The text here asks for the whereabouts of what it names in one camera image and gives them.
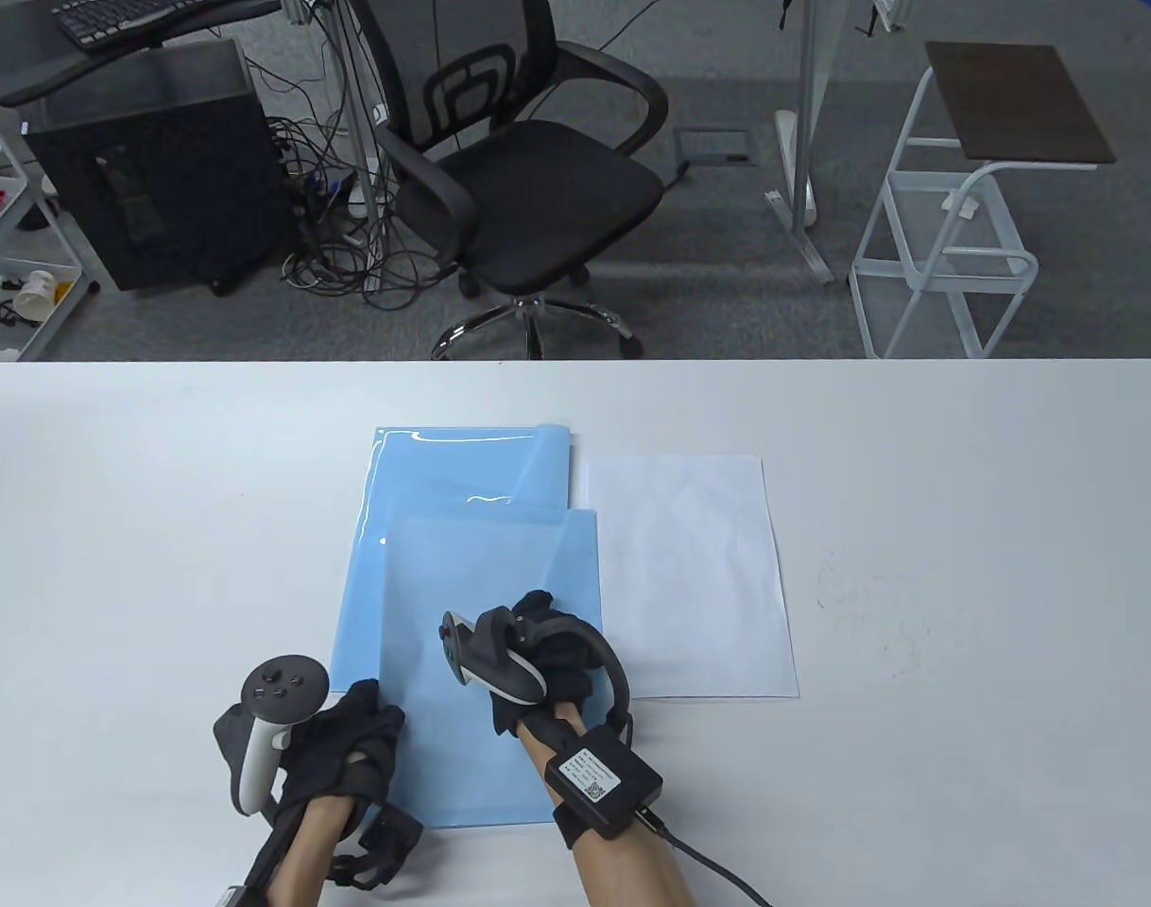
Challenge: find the person's right hand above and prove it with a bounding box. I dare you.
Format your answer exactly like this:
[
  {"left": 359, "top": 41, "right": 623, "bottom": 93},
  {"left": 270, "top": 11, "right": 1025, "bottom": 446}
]
[{"left": 489, "top": 590, "right": 600, "bottom": 738}]

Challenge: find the person's left hand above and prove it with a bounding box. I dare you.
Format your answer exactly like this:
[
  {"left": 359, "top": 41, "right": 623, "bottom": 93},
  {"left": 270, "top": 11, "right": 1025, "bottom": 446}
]
[{"left": 215, "top": 678, "right": 406, "bottom": 823}]

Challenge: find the person's right forearm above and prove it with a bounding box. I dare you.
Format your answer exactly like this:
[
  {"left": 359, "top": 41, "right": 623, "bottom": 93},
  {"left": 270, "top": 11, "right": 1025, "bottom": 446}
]
[{"left": 519, "top": 704, "right": 695, "bottom": 907}]

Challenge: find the person's left forearm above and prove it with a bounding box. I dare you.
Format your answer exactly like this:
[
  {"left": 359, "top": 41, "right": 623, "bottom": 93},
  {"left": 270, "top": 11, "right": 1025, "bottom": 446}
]
[{"left": 268, "top": 794, "right": 354, "bottom": 907}]

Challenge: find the grey and white controller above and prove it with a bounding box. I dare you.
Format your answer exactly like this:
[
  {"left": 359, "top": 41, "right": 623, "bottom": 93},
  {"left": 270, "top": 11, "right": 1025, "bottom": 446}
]
[
  {"left": 235, "top": 654, "right": 332, "bottom": 815},
  {"left": 440, "top": 609, "right": 546, "bottom": 705}
]

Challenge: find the black mesh office chair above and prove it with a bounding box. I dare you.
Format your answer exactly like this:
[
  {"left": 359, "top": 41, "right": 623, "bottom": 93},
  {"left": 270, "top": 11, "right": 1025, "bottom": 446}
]
[{"left": 347, "top": 0, "right": 690, "bottom": 360}]

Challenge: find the grey floor outlet box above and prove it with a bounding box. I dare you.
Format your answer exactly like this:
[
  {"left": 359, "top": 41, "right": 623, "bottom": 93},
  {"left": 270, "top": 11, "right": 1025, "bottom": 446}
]
[{"left": 672, "top": 128, "right": 756, "bottom": 166}]

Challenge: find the white metal desk leg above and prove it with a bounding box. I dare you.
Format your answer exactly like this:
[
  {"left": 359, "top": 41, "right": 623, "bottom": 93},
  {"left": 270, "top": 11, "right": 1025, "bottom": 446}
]
[
  {"left": 325, "top": 0, "right": 392, "bottom": 294},
  {"left": 763, "top": 0, "right": 836, "bottom": 284}
]

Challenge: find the black computer tower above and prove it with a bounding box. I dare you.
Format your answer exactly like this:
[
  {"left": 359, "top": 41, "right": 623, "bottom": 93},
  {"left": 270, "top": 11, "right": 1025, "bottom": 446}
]
[{"left": 20, "top": 38, "right": 298, "bottom": 296}]

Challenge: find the white side table brown top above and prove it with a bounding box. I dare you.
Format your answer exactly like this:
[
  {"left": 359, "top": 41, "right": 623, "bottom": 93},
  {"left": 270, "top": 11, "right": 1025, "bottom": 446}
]
[{"left": 850, "top": 41, "right": 1117, "bottom": 360}]

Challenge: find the black keyboard desk tray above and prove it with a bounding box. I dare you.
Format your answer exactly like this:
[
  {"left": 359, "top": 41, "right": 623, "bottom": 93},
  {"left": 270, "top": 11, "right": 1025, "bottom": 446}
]
[{"left": 0, "top": 0, "right": 283, "bottom": 107}]

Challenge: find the black keyboard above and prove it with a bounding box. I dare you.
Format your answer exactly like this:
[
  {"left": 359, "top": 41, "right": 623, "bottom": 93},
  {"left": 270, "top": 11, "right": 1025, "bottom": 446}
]
[{"left": 51, "top": 0, "right": 229, "bottom": 48}]

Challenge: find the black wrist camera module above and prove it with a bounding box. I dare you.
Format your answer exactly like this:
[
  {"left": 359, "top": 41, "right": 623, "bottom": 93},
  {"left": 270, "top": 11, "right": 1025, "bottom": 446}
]
[{"left": 335, "top": 803, "right": 425, "bottom": 891}]

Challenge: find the black forearm strap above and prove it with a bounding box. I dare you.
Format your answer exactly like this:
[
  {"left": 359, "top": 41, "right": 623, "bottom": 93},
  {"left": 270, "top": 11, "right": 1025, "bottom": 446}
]
[{"left": 551, "top": 798, "right": 633, "bottom": 856}]

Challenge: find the black braided cable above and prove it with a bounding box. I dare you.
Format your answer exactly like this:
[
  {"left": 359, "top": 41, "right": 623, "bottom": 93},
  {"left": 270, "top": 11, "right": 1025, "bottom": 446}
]
[{"left": 644, "top": 811, "right": 775, "bottom": 907}]

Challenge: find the white wire rack cart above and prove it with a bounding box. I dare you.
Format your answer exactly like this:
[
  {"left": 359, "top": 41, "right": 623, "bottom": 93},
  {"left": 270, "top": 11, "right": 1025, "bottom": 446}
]
[{"left": 0, "top": 85, "right": 101, "bottom": 365}]

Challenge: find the tangle of black cables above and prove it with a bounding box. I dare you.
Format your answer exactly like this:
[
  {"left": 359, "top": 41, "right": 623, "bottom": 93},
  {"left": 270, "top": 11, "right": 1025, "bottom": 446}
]
[{"left": 268, "top": 0, "right": 463, "bottom": 313}]

